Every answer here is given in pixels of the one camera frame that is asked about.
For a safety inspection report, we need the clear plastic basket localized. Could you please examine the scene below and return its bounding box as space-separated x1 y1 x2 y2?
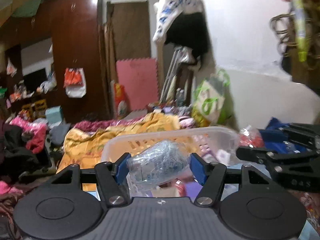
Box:
101 126 239 163

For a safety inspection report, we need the blue patterned plastic bag bundle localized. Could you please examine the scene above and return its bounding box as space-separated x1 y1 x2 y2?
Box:
126 140 190 190

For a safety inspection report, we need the red item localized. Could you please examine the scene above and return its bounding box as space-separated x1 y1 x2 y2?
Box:
239 125 264 148

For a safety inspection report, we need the blue fabric bag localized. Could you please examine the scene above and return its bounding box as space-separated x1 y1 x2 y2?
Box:
259 118 306 154

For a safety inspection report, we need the yellow blanket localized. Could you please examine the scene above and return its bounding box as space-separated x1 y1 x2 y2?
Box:
56 112 182 173

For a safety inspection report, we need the green white shopping bag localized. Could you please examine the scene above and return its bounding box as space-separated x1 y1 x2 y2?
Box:
191 69 233 127

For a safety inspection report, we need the hanging brown bag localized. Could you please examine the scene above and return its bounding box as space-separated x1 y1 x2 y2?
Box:
283 0 319 94

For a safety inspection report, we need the orange white shopping bag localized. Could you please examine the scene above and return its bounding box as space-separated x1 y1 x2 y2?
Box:
63 68 86 98

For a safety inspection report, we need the pink foam mat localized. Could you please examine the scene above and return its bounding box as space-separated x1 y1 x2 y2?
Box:
116 58 158 111

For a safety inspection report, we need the dark red wooden wardrobe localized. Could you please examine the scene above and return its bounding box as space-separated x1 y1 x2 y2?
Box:
1 0 110 123

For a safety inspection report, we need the brown wooden door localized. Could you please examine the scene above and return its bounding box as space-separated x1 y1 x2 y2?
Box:
106 1 151 60

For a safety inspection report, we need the white hooded garment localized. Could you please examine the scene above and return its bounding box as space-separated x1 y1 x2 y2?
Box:
152 0 216 72

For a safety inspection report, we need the coiled beige rope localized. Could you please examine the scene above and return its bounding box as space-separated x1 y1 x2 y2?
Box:
269 12 304 55

